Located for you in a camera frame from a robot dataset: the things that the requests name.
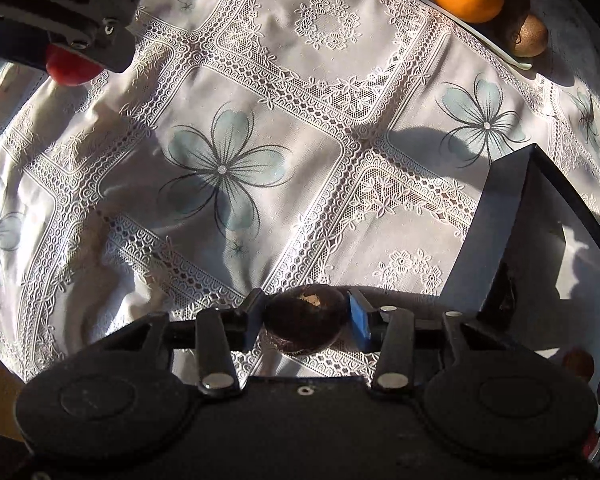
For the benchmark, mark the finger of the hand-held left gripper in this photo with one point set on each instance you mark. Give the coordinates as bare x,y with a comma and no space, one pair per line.
10,42

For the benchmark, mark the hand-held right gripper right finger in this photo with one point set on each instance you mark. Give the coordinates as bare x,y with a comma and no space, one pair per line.
360,320

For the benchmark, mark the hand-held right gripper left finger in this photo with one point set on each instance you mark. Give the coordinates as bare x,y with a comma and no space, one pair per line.
256,320

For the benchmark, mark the dark brown fruit tan patch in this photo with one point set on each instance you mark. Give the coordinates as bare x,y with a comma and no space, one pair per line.
302,322

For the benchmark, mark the small red fruit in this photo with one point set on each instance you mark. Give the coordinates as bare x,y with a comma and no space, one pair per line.
72,71

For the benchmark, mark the white box dark rim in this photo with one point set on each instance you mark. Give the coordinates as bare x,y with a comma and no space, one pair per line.
485,240

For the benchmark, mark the white lace floral tablecloth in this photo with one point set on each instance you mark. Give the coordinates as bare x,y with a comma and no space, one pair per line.
305,135

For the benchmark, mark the orange brown fruit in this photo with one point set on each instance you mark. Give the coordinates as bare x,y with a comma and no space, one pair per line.
579,364

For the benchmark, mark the white rectangular tray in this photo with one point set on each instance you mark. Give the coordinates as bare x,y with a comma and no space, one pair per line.
480,35

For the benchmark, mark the brown kiwi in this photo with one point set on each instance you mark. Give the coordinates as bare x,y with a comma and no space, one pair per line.
527,35

